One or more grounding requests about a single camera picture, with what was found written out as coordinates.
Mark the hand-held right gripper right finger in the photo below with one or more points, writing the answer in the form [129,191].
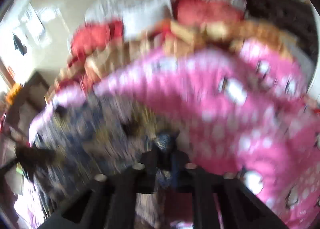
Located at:
[176,166]

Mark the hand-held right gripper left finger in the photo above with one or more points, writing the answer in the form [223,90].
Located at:
[147,166]

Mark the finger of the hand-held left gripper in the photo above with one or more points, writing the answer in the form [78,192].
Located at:
[35,154]

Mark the dark floral patterned garment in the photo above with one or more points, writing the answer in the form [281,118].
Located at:
[100,139]

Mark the dark wooden table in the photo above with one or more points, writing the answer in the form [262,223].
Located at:
[32,94]

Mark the orange plastic basket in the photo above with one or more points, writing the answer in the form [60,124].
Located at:
[13,94]

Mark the pink penguin print blanket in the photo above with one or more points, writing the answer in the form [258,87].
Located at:
[200,89]

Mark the large red heart pillow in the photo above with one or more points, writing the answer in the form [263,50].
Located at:
[95,36]

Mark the red and yellow blanket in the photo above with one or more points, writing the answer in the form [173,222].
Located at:
[187,31]

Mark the white pillow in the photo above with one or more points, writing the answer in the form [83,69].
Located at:
[147,16]

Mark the small red heart pillow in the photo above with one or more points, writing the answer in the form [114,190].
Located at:
[207,9]

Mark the dark carved wooden headboard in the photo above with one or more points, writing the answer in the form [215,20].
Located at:
[275,11]

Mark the dark cloth on wall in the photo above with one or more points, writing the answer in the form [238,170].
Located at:
[20,44]

